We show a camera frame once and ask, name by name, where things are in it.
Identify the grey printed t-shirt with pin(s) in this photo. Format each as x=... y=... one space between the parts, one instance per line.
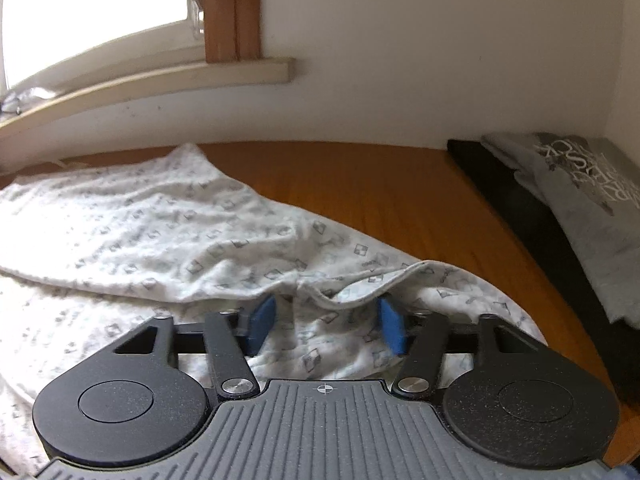
x=585 y=210

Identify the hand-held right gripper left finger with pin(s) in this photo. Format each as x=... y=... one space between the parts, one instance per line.
x=262 y=325

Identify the grey patterned hooded robe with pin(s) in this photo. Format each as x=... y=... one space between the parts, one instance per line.
x=175 y=240

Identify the window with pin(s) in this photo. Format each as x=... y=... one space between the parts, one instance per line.
x=100 y=10

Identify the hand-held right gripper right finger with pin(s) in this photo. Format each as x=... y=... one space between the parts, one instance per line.
x=392 y=325

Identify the black folded garment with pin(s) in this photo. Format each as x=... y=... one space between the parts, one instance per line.
x=510 y=195

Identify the clear plastic bag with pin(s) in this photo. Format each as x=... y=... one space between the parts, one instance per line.
x=27 y=97

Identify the wooden window frame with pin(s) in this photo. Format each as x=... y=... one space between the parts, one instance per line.
x=232 y=10

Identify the beige window sill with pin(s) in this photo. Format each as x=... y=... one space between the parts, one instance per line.
x=150 y=85

